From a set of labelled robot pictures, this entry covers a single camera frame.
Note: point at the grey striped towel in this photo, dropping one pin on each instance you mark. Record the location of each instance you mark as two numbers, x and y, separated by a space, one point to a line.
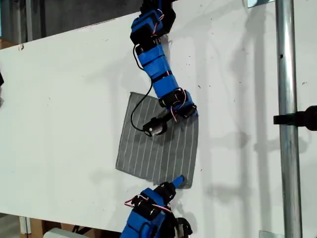
148 153

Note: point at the black clamp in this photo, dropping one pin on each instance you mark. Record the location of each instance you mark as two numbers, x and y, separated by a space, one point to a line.
297 118

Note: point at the white box under table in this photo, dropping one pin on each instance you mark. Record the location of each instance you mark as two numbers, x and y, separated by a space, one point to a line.
62 233

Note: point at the white table leg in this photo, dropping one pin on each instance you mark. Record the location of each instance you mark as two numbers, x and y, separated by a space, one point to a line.
24 225

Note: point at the dark object at table edge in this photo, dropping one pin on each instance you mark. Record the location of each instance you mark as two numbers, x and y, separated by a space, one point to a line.
1 79

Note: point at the black camera stalk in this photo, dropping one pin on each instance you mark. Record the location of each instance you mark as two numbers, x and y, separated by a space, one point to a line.
166 118

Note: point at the steel post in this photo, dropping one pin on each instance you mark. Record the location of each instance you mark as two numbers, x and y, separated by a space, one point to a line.
287 148

